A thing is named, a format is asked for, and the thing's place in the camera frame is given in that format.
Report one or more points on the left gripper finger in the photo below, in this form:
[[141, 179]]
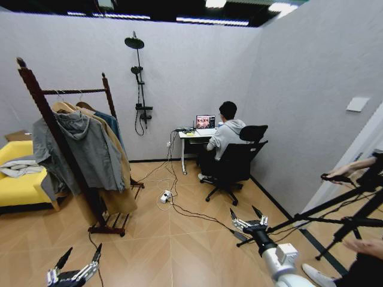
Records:
[[63, 260], [96, 257]]

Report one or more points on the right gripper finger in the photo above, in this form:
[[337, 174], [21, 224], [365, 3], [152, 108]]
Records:
[[239, 222], [263, 219]]

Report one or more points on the black phone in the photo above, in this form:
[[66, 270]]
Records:
[[336, 178]]

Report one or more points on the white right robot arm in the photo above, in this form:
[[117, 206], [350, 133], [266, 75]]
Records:
[[279, 267]]

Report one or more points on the person's right forearm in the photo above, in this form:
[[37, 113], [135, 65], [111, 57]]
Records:
[[365, 164]]

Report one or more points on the blue denim garment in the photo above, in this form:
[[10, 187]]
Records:
[[112, 122]]

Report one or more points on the wooden clothes hanger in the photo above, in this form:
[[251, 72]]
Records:
[[85, 105], [61, 107]]

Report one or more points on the black power adapter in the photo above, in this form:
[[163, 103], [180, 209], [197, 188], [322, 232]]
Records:
[[240, 235]]

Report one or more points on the black office chair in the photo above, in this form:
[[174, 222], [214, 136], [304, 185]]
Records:
[[236, 163]]

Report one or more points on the tan long coat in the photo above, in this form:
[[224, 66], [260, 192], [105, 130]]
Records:
[[124, 200]]

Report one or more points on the black tripod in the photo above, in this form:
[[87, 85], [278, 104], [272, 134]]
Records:
[[329, 206]]

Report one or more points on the white shoe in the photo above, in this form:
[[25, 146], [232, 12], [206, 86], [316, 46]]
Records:
[[317, 275]]

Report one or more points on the white power strip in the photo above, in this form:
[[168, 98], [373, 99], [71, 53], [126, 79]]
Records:
[[164, 197]]

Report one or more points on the yellow sofa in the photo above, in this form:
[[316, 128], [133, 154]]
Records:
[[21, 186]]

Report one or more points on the person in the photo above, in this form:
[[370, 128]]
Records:
[[227, 134]]

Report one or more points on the white desk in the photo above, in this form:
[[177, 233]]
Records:
[[200, 135]]

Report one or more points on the grey crumpled blanket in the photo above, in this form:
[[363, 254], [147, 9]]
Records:
[[21, 167]]

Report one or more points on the open laptop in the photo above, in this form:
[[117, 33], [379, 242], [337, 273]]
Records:
[[206, 121]]

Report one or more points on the grey hooded jacket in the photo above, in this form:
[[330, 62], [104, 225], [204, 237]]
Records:
[[89, 149]]

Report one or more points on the person's leg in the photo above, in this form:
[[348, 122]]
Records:
[[363, 273]]

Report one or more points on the white door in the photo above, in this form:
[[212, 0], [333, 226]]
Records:
[[359, 143]]

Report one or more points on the brown cardboard box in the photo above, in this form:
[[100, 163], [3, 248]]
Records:
[[18, 136]]

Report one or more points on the black shower column mixer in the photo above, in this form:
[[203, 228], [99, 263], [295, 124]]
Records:
[[143, 108]]

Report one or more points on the dark wooden clothes rack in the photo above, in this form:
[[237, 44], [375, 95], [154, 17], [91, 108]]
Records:
[[45, 108]]

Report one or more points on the black hand shower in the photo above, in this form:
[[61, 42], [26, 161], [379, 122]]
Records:
[[136, 70]]

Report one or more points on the long ceiling light strip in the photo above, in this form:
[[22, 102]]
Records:
[[119, 15], [212, 21]]

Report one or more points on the black rain shower head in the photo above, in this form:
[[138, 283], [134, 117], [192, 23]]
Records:
[[134, 42]]

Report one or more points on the square ceiling light panel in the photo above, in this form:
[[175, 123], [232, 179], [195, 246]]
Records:
[[282, 8], [216, 3]]

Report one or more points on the white wall switch plate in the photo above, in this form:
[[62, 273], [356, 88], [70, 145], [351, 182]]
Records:
[[358, 104]]

